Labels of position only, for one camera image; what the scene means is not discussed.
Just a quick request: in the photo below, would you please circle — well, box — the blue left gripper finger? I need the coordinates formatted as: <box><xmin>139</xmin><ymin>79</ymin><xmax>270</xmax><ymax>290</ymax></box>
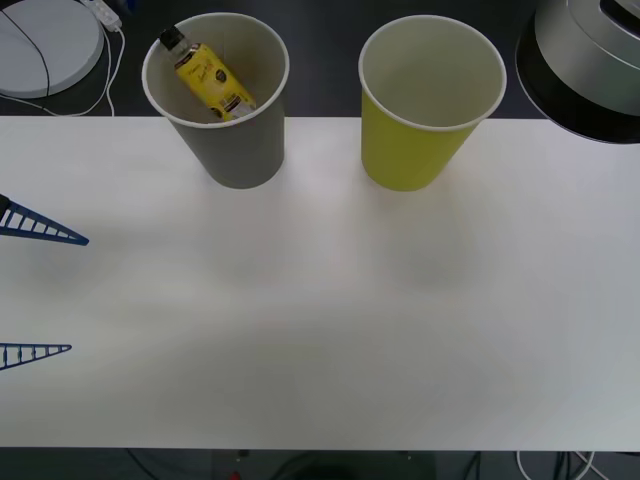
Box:
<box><xmin>0</xmin><ymin>343</ymin><xmax>73</xmax><ymax>372</ymax></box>
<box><xmin>0</xmin><ymin>193</ymin><xmax>91</xmax><ymax>247</ymax></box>

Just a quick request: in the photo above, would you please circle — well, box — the yellow label plastic bottle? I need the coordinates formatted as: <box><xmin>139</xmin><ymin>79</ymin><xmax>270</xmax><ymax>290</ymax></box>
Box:
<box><xmin>158</xmin><ymin>27</ymin><xmax>257</xmax><ymax>123</ymax></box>

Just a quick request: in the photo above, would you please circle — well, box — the white round floor base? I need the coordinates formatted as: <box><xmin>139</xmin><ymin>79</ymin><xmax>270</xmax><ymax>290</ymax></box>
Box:
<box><xmin>0</xmin><ymin>0</ymin><xmax>106</xmax><ymax>99</ymax></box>

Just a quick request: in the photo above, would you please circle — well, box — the white power strip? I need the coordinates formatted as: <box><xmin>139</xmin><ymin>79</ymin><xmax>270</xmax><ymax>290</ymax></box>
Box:
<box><xmin>82</xmin><ymin>0</ymin><xmax>123</xmax><ymax>32</ymax></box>

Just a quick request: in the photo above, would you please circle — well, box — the grey plastic waste bin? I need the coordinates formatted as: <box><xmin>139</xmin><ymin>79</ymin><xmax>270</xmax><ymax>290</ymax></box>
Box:
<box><xmin>141</xmin><ymin>13</ymin><xmax>291</xmax><ymax>190</ymax></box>

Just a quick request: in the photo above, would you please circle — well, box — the yellow-green plastic waste bin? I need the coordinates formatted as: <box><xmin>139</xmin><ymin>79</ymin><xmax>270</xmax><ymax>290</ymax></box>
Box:
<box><xmin>357</xmin><ymin>14</ymin><xmax>508</xmax><ymax>192</ymax></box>

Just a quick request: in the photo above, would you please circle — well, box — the white cable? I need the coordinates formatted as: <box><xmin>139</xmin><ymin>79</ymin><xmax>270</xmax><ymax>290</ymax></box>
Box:
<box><xmin>514</xmin><ymin>449</ymin><xmax>596</xmax><ymax>480</ymax></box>
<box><xmin>29</xmin><ymin>27</ymin><xmax>126</xmax><ymax>119</ymax></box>

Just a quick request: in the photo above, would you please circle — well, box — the thin black cable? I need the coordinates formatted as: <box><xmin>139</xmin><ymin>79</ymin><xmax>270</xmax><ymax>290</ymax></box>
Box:
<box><xmin>0</xmin><ymin>9</ymin><xmax>51</xmax><ymax>96</ymax></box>

